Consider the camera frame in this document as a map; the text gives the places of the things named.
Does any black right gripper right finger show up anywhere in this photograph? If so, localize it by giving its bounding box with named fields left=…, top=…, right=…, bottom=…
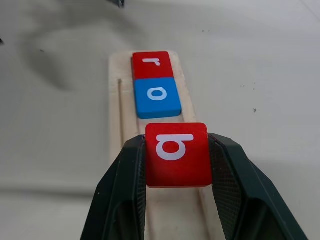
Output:
left=207, top=132, right=303, bottom=240

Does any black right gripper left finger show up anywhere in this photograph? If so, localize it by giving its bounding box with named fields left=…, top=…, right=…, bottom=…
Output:
left=79, top=134, right=148, bottom=240

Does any red letter b block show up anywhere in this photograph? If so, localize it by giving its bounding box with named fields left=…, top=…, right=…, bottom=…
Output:
left=144, top=122, right=213, bottom=189

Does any light wooden letter tray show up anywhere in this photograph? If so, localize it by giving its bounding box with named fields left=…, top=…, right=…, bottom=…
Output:
left=108, top=51, right=226, bottom=240

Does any red letter r block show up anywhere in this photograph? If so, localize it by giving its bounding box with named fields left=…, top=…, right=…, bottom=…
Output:
left=131, top=51, right=175, bottom=80

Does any blue letter o block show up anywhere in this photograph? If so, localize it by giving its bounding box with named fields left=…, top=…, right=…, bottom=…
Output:
left=133, top=76, right=183, bottom=120

